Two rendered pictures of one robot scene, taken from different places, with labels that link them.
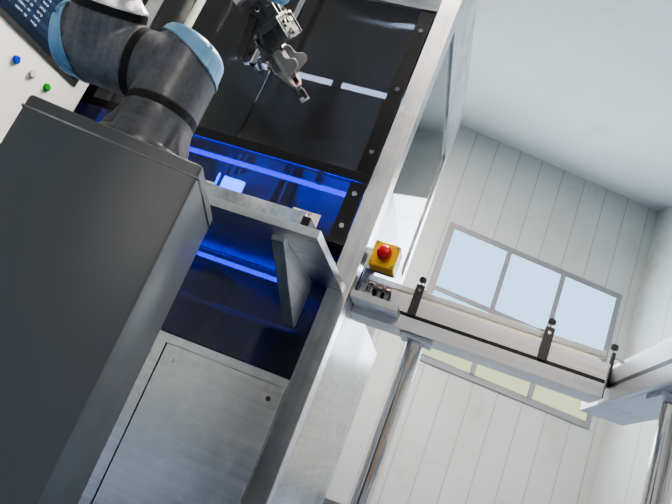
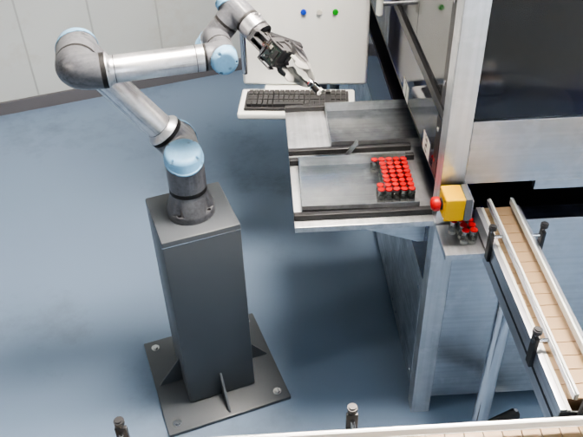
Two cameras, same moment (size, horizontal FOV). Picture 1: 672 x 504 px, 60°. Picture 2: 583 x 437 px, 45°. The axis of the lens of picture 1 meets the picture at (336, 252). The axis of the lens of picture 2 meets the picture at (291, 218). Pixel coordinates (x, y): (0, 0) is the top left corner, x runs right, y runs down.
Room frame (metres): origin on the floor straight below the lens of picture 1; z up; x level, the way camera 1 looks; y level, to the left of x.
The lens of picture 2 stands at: (0.67, -1.44, 2.15)
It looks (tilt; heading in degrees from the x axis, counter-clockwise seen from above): 38 degrees down; 74
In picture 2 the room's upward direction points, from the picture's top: 2 degrees counter-clockwise
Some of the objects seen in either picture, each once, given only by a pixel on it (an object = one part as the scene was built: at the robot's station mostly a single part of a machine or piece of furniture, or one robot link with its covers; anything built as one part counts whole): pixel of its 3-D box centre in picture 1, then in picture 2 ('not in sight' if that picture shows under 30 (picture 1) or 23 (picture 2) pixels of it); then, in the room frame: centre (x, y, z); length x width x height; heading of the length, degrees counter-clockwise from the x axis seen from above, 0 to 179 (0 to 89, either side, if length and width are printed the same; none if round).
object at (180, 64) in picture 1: (176, 75); (184, 166); (0.86, 0.35, 0.96); 0.13 x 0.12 x 0.14; 87
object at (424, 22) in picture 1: (385, 118); (450, 40); (1.53, 0.01, 1.40); 0.05 x 0.01 x 0.80; 75
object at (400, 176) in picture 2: not in sight; (399, 179); (1.48, 0.13, 0.90); 0.18 x 0.02 x 0.05; 75
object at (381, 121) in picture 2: not in sight; (376, 123); (1.55, 0.47, 0.90); 0.34 x 0.26 x 0.04; 165
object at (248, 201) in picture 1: (268, 232); (356, 182); (1.35, 0.17, 0.90); 0.34 x 0.26 x 0.04; 165
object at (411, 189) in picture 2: not in sight; (407, 179); (1.50, 0.13, 0.90); 0.18 x 0.02 x 0.05; 75
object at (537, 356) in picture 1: (476, 330); (535, 295); (1.58, -0.44, 0.92); 0.69 x 0.15 x 0.16; 75
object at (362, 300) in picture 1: (376, 306); (465, 241); (1.55, -0.16, 0.87); 0.14 x 0.13 x 0.02; 165
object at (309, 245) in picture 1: (208, 229); (363, 159); (1.44, 0.32, 0.87); 0.70 x 0.48 x 0.02; 75
